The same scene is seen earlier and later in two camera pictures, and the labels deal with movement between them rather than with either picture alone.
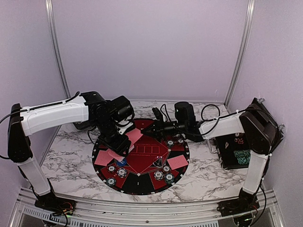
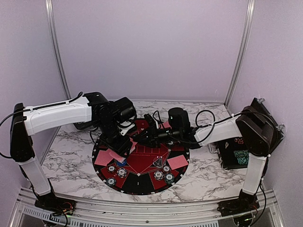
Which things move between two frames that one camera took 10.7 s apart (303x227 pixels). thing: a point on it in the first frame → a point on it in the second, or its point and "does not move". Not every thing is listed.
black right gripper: x=159 y=127 → x=152 y=135
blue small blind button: x=121 y=163 does not move
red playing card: x=177 y=161 does not move
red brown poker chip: x=166 y=169 does not move
